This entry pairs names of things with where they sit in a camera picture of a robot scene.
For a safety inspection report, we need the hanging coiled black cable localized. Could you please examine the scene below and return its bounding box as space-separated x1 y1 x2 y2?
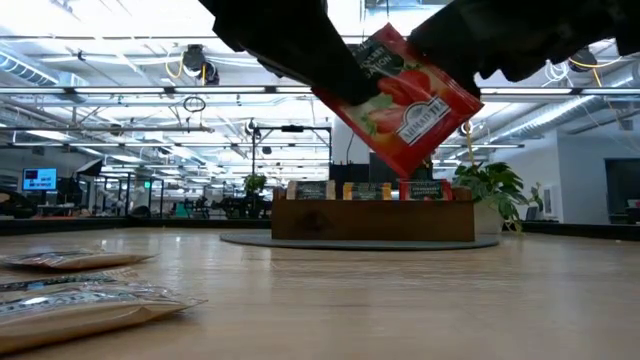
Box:
182 94 208 114

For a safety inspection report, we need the wooden tea organizer tray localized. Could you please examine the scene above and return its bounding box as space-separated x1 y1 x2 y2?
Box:
270 185 476 243

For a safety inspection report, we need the small distant potted plant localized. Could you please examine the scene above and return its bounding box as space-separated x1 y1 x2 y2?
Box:
243 172 268 197

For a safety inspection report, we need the ceiling mounted camera unit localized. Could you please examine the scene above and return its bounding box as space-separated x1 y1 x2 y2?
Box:
179 43 221 86

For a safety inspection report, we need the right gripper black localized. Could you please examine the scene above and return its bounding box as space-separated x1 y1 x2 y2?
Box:
407 0 640 99

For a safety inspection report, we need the potted green plant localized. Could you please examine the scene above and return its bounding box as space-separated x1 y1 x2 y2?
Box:
452 160 545 235

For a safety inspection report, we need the blue computer monitor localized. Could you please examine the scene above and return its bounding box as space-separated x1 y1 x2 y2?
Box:
22 167 58 192

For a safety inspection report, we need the distant black rig frame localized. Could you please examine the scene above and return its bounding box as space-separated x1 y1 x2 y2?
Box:
249 123 334 176

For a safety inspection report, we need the green snack packet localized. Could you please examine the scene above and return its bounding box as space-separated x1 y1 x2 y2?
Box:
0 268 142 295

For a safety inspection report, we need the round grey mat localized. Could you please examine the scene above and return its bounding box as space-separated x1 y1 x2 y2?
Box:
218 231 500 252

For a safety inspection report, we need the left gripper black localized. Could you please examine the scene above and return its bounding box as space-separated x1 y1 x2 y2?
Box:
197 0 382 106

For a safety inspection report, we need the yellow orange tea bag packet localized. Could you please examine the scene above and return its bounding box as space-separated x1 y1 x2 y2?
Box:
342 181 394 202

